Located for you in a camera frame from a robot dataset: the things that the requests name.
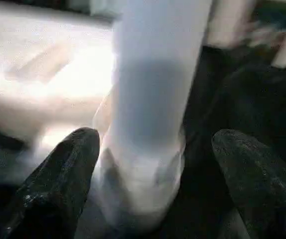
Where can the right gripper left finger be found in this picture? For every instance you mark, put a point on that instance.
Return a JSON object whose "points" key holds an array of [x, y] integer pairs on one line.
{"points": [[53, 194]]}

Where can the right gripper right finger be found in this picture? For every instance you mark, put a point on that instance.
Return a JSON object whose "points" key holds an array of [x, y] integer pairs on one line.
{"points": [[262, 189]]}

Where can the white plastic table top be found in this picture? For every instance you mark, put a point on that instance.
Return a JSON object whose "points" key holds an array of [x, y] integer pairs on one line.
{"points": [[43, 84]]}

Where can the black work surface mat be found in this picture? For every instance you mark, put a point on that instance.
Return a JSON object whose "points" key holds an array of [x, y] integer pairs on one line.
{"points": [[232, 109]]}

